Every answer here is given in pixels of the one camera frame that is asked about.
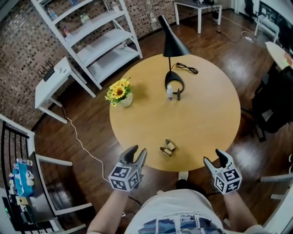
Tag white office desk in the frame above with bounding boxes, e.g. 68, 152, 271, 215
254, 15, 280, 43

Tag person's black trousers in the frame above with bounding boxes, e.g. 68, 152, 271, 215
175, 179, 208, 197

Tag black desk lamp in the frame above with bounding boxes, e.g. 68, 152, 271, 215
157, 15, 192, 94

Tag blue tissue box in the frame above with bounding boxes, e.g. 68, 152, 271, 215
12, 162, 34, 197

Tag white round table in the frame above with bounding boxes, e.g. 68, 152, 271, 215
265, 41, 293, 70

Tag white frame desk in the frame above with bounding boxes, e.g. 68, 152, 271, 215
260, 173, 293, 234

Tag white rounded object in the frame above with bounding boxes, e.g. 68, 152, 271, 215
25, 171, 35, 187

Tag person's right forearm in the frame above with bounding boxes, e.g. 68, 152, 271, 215
223, 191, 258, 231

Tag person's white printed shirt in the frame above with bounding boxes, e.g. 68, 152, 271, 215
125, 189, 271, 234

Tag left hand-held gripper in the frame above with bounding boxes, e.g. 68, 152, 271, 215
108, 144, 148, 192

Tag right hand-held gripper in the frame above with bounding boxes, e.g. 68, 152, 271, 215
203, 149, 243, 195

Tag black monitor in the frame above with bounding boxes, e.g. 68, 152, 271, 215
259, 0, 282, 23

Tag black lamp cable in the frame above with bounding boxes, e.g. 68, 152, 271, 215
175, 63, 199, 75

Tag black router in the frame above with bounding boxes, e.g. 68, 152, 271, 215
37, 60, 55, 82

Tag white side table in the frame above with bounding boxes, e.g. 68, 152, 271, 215
34, 56, 97, 125

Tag sunflowers in white pot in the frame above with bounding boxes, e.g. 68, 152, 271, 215
104, 77, 133, 108

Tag white metal shelf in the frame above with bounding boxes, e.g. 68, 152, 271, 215
31, 0, 144, 90

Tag black metal railing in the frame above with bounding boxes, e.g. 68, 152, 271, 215
0, 121, 30, 165

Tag black office chair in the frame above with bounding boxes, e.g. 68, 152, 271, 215
241, 66, 293, 143
244, 0, 259, 18

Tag white floor cable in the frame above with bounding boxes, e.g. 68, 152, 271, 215
61, 106, 110, 183

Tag person's left forearm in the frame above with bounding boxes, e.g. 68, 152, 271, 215
87, 189, 129, 234

